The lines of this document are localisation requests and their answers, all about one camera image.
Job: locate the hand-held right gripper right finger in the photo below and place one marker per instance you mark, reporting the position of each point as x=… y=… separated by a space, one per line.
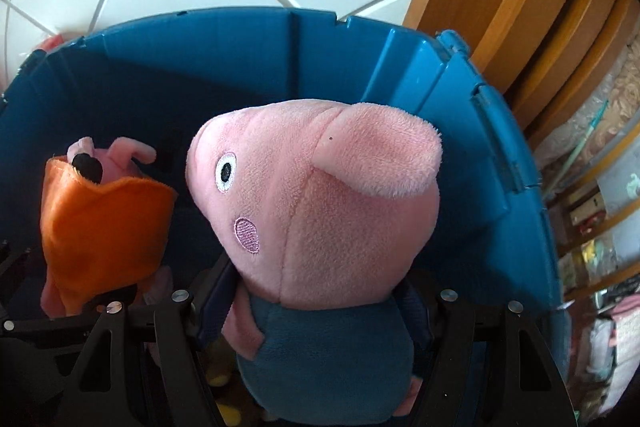
x=420 y=317

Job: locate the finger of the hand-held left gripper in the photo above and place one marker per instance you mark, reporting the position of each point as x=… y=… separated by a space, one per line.
x=10 y=267
x=50 y=329

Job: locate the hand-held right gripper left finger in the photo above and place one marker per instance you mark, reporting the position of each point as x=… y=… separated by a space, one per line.
x=215 y=302

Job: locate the pink pig plush orange dress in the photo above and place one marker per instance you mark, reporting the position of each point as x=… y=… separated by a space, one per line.
x=100 y=232

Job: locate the pink pig plush blue body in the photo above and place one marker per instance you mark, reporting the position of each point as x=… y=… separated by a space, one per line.
x=325 y=207

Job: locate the blue plastic crate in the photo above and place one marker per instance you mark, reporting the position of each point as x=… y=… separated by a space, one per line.
x=325 y=57

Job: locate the wooden wardrobe glass doors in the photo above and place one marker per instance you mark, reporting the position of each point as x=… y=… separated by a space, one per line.
x=600 y=227

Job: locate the green pole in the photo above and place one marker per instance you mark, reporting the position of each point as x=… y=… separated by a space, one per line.
x=595 y=119

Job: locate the rolled patterned mat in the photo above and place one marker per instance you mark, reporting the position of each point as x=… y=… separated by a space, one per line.
x=615 y=97

